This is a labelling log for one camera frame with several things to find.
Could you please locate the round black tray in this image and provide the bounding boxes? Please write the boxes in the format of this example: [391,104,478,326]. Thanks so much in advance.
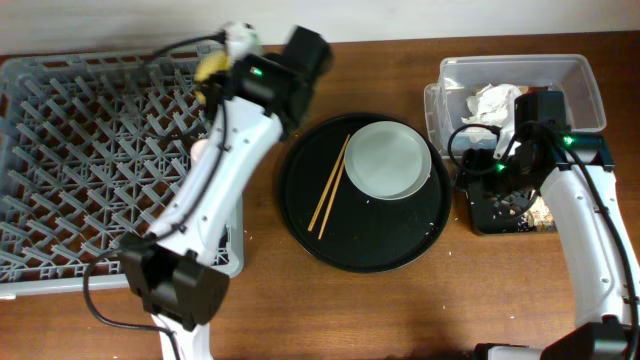
[277,113,453,273]

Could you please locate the grey-white plate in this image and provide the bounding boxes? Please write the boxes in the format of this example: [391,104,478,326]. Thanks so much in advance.
[344,121,432,201]

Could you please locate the clear plastic bin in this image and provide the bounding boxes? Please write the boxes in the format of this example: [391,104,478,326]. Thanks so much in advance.
[424,54,607,157]

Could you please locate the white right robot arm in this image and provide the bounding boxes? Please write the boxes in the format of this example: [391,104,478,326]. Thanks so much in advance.
[463,91,639,359]

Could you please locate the rectangular black tray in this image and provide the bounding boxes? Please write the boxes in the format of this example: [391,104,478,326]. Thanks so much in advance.
[455,174,548,235]

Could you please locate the rice and peanut shell scraps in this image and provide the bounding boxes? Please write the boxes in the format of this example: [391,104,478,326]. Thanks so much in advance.
[493,191,556,233]

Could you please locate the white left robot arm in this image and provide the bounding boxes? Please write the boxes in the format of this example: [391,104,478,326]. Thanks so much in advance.
[82,22,333,359]

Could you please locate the yellow bowl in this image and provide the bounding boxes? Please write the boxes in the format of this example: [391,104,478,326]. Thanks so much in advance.
[193,51,231,105]

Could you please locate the pink plastic cup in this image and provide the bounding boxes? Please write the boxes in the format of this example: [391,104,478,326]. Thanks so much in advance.
[190,139,208,163]

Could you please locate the grey plastic dishwasher rack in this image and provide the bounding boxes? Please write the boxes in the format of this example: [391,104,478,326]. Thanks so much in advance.
[1,45,214,299]

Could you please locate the crumpled white tissue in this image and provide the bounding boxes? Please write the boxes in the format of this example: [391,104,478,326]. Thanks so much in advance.
[461,84,523,127]

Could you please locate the wooden chopstick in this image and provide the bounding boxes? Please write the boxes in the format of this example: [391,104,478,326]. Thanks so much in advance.
[307,135,350,232]
[318,158,345,240]

